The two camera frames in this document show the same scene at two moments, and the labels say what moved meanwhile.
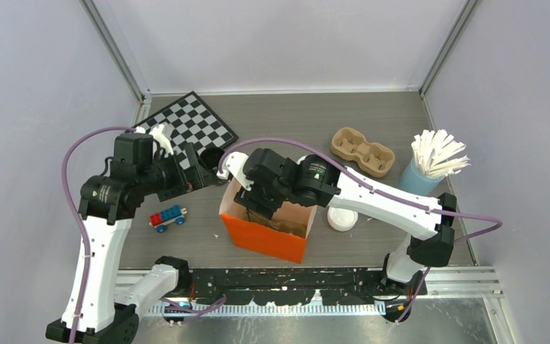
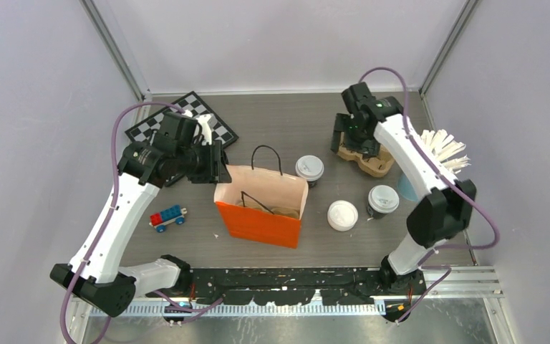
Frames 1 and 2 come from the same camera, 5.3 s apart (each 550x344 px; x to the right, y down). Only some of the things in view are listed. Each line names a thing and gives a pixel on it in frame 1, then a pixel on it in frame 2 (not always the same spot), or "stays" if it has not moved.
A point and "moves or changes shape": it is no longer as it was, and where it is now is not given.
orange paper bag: (283, 237) moves or changes shape
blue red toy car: (159, 220) stays
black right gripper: (251, 201) → (370, 147)
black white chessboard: (189, 120) stays
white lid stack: (341, 219) stays
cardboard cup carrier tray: (376, 159) stays
